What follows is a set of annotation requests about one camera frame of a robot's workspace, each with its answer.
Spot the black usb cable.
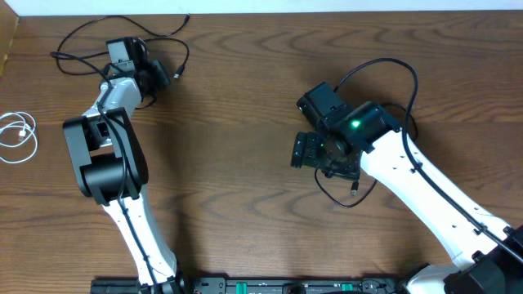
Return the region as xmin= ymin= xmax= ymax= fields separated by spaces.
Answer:
xmin=313 ymin=167 xmax=378 ymax=209
xmin=51 ymin=13 xmax=191 ymax=80

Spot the white usb cable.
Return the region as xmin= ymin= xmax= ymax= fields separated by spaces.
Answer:
xmin=0 ymin=111 xmax=39 ymax=165

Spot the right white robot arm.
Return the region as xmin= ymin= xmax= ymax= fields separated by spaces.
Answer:
xmin=291 ymin=82 xmax=522 ymax=293

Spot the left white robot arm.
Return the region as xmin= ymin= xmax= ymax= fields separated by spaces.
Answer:
xmin=63 ymin=37 xmax=194 ymax=293

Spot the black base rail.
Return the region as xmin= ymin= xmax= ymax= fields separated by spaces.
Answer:
xmin=89 ymin=277 xmax=408 ymax=294

